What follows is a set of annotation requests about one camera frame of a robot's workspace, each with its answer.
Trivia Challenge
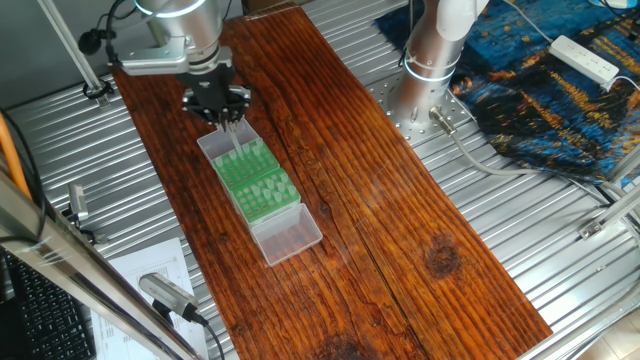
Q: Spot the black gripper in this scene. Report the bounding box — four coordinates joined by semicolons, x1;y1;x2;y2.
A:
175;64;253;134

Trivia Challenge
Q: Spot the clear box with green rack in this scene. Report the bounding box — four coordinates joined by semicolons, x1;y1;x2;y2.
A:
196;119;281;201
230;167;324;267

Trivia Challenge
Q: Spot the printed white paper sheet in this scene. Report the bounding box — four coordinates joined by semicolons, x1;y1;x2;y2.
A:
91;237;210;360

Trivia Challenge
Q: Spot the brown wooden board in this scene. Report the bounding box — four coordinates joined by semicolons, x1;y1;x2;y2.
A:
110;4;554;360

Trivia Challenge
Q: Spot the orange tube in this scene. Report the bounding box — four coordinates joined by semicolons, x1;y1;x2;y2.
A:
0;112;32;201

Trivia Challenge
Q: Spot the black keyboard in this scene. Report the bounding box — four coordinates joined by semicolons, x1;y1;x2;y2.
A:
0;249;97;360

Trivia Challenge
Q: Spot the blue starry painted cloth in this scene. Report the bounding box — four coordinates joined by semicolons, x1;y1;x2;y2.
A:
374;0;640;187

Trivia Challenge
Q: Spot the white power strip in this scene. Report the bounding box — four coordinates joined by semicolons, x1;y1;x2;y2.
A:
548;34;621;92

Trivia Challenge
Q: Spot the pale blue plastic object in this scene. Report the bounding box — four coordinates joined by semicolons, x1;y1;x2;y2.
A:
588;0;640;10

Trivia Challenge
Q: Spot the aluminium profile bar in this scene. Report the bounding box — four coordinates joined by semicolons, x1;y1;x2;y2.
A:
604;144;640;185

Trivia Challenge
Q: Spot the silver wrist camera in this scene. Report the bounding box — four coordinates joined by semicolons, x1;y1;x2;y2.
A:
112;38;195;77

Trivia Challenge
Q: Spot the black cable ring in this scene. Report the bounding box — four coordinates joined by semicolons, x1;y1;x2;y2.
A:
82;78;117;101

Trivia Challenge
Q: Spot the aluminium post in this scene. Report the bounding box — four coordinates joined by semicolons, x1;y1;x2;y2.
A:
37;0;114;109

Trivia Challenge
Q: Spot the silver camera on stand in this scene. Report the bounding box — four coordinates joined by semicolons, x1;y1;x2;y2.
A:
67;183;91;224

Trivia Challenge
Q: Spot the silver camera with black cable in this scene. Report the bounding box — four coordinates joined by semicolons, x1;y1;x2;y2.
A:
138;272;201;324

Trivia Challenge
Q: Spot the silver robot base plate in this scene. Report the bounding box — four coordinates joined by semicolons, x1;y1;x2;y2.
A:
367;69;479;147

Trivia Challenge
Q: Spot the aluminium frame beam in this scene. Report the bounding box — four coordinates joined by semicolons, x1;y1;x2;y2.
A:
0;167;204;360

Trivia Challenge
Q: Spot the grey robot cable with connector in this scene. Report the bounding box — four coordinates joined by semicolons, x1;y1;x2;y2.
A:
428;106;640;226

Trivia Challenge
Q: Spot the thin white cable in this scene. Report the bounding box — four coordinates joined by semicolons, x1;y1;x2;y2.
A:
502;0;554;45

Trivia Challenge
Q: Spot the white power strip cable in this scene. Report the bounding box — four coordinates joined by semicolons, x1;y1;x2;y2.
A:
607;74;640;94

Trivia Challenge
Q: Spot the aluminium profile with bracket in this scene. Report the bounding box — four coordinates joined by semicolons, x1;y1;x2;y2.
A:
577;185;640;241

